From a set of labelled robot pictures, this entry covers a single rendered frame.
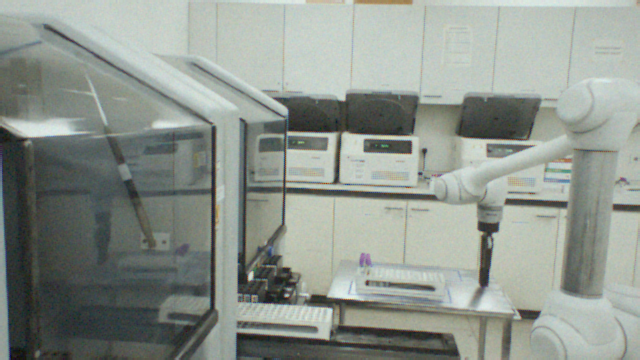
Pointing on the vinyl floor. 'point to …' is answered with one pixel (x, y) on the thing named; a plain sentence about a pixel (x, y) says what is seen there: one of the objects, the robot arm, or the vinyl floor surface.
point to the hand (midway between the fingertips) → (484, 275)
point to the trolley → (494, 304)
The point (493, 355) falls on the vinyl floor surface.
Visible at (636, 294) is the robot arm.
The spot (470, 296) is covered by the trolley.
